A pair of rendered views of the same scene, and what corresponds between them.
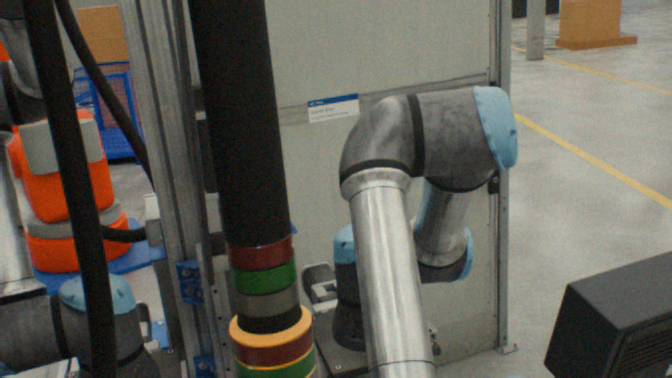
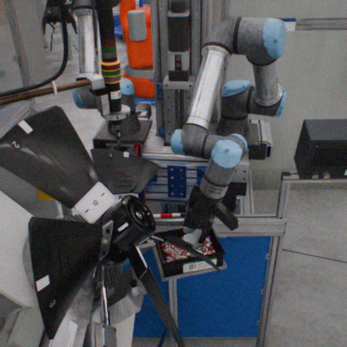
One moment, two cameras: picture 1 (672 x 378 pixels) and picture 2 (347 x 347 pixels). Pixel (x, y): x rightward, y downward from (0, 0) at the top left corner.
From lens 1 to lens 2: 66 cm
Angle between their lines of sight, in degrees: 24
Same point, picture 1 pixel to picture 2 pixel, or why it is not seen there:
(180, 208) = (161, 57)
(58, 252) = (136, 85)
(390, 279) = (202, 88)
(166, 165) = (158, 36)
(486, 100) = (268, 24)
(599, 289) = (316, 125)
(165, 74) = not seen: outside the picture
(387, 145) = (221, 36)
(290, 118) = not seen: hidden behind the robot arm
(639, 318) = (324, 138)
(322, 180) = not seen: hidden behind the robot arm
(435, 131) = (242, 34)
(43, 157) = (137, 31)
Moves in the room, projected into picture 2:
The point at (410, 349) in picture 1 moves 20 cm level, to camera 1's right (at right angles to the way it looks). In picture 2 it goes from (198, 113) to (266, 122)
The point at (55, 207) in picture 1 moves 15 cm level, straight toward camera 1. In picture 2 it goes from (138, 60) to (138, 64)
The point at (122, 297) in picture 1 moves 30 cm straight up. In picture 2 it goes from (128, 88) to (121, 13)
